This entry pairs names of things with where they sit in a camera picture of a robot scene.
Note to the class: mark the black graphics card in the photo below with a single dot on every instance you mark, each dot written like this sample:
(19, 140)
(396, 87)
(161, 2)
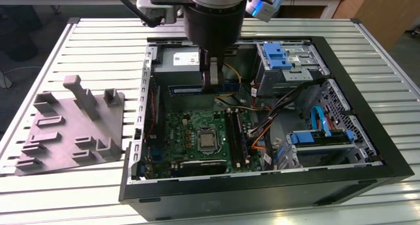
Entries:
(200, 167)

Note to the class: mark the green motherboard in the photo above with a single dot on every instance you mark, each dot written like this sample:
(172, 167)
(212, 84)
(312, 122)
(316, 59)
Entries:
(177, 136)

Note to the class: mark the metal disk bay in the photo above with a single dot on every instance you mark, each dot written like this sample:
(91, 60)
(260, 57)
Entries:
(328, 148)

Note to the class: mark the RAM slot with white clips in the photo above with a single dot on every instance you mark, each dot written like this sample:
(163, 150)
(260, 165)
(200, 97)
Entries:
(232, 136)
(236, 110)

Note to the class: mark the hard disk in blue carrier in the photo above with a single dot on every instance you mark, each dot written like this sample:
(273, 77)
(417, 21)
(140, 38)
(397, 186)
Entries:
(301, 137)

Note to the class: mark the grey parts rack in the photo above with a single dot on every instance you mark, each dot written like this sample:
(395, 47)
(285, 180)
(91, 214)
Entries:
(65, 136)

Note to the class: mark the wooden cabinet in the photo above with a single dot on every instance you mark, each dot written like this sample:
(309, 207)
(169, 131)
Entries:
(387, 13)

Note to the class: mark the black PC case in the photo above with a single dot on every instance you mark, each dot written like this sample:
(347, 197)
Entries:
(229, 198)

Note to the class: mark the grey metal drive cage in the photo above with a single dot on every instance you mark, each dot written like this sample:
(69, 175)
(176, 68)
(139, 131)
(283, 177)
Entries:
(295, 74)

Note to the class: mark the blue plastic drive latch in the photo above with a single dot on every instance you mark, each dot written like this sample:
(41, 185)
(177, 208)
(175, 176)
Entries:
(273, 55)

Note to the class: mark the blue plastic strip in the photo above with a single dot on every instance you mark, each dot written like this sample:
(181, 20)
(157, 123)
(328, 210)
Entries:
(279, 156)

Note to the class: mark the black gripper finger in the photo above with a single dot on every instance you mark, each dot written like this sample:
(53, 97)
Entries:
(213, 72)

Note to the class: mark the black office chair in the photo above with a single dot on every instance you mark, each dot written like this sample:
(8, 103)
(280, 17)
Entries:
(19, 38)

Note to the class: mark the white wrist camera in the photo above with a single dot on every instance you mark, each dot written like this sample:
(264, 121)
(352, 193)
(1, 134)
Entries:
(265, 13)
(160, 15)

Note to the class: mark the grey power supply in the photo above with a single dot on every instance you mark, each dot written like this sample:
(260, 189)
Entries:
(183, 74)

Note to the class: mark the silver CPU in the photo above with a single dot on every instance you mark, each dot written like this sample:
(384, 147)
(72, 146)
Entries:
(207, 140)

